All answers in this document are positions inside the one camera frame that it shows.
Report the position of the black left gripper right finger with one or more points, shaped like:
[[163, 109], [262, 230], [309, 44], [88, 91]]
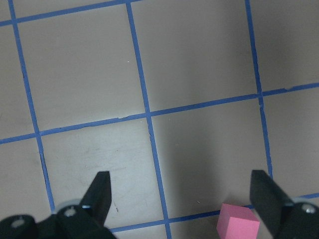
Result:
[[270, 202]]

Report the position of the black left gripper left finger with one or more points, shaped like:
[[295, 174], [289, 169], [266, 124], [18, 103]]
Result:
[[97, 199]]

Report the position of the pink foam cube near base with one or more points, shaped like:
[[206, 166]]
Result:
[[236, 222]]

